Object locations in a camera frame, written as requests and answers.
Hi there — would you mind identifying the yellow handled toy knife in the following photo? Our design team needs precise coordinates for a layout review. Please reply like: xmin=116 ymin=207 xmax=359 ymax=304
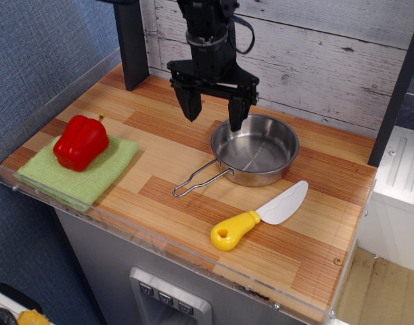
xmin=210 ymin=180 xmax=308 ymax=251

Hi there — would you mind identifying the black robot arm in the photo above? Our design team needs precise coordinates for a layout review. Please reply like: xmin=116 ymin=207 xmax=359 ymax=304
xmin=167 ymin=1 xmax=259 ymax=131

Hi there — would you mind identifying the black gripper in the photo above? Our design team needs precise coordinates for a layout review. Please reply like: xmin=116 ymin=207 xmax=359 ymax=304
xmin=167 ymin=40 xmax=259 ymax=132

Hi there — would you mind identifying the dark left post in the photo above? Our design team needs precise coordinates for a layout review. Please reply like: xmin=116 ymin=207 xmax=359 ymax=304
xmin=113 ymin=1 xmax=150 ymax=91

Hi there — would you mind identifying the silver dispenser panel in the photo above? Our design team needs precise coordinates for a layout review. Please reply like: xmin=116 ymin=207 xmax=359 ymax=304
xmin=129 ymin=267 xmax=213 ymax=324

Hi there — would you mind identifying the clear acrylic guard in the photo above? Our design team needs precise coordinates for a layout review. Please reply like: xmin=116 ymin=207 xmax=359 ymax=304
xmin=0 ymin=44 xmax=334 ymax=324

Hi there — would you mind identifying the red bell pepper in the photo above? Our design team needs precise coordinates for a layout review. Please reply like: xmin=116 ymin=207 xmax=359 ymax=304
xmin=53 ymin=113 xmax=110 ymax=172

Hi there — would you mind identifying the grey toy fridge cabinet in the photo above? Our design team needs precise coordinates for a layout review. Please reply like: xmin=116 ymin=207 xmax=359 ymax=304
xmin=56 ymin=210 xmax=300 ymax=324

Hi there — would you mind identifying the dark right post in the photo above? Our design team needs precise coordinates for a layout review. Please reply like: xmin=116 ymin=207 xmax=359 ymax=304
xmin=367 ymin=32 xmax=414 ymax=167

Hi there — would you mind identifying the green cloth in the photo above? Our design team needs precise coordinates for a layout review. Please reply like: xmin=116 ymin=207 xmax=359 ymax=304
xmin=14 ymin=136 xmax=139 ymax=212

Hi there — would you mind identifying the metal pot with wire handle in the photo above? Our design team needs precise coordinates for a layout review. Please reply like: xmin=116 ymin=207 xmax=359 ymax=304
xmin=172 ymin=114 xmax=300 ymax=198

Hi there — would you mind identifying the dark post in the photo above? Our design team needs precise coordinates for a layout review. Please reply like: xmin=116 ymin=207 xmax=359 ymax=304
xmin=113 ymin=1 xmax=150 ymax=91
xmin=367 ymin=32 xmax=414 ymax=167

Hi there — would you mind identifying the yellow object at corner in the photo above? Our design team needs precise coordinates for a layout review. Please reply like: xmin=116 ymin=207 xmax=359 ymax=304
xmin=17 ymin=309 xmax=51 ymax=325

